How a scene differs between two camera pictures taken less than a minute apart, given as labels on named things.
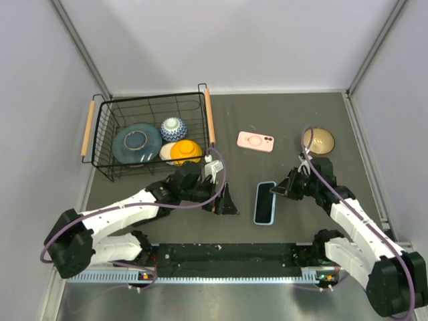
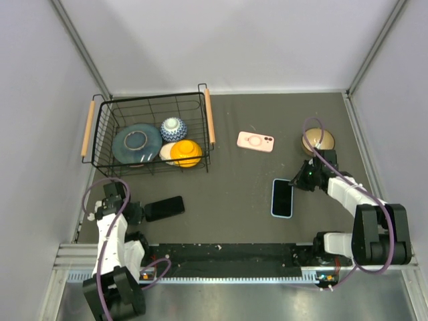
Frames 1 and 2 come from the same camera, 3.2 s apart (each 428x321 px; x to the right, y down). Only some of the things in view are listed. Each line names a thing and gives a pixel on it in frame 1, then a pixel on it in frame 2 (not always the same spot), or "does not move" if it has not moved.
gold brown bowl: (323, 142) does not move
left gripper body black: (204, 192) to (136, 217)
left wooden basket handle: (88, 128) does not move
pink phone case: (255, 142) does not move
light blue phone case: (273, 204) to (282, 198)
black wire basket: (138, 136) does not move
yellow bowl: (185, 148) does not move
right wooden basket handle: (209, 115) does not move
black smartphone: (264, 202) to (282, 198)
